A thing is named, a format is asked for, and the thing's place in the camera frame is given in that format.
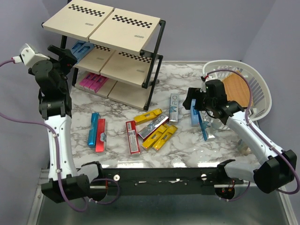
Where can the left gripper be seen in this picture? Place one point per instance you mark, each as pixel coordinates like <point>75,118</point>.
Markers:
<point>68,60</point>

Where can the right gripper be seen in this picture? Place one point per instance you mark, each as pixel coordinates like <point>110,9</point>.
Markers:
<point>193,93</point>

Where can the light blue toothpaste box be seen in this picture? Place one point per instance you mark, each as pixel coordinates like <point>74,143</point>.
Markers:
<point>77,46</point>
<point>194,114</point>
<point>83,51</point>

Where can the pink toothpaste box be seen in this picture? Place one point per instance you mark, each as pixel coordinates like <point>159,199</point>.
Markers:
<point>87,81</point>
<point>98,84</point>
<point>95,78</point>

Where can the yellow toothpaste box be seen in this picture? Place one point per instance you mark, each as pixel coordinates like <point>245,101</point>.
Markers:
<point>165,137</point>
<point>153,138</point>
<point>147,116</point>

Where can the pink toothpaste box back side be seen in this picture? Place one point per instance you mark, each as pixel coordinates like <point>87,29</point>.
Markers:
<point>98,84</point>

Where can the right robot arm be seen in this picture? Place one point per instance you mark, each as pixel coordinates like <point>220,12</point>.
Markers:
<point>276,166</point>

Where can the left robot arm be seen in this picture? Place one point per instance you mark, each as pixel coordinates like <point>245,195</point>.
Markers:
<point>65,181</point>

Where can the beige three-tier shelf rack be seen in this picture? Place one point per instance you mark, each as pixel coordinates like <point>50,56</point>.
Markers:
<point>123,47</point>

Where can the silver R&O box upper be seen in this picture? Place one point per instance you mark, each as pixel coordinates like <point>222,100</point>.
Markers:
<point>174,108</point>

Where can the silver blue R&O box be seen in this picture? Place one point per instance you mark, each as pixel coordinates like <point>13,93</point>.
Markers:
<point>206,126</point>

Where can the silver red R&O box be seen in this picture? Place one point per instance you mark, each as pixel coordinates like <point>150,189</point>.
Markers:
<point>153,126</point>

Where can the woven wicker fan tray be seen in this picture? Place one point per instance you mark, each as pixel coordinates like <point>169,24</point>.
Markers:
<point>236,89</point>

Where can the red toothpaste box barcode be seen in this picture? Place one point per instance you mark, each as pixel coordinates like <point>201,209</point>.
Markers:
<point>134,146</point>

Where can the blue metallic toothpaste box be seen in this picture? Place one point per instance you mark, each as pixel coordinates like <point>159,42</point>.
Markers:
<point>93,130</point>

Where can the white plastic dish basket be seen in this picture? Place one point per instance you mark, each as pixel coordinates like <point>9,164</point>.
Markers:
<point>261,96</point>

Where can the beige paper cup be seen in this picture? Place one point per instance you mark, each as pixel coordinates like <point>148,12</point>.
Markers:
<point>243,148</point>

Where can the red R&O toothpaste box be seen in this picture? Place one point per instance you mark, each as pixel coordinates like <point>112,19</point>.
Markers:
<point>101,137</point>

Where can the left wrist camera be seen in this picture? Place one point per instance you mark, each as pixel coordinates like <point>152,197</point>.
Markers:
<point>29,56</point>

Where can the black mounting rail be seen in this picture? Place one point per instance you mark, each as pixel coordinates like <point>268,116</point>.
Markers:
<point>169,181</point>

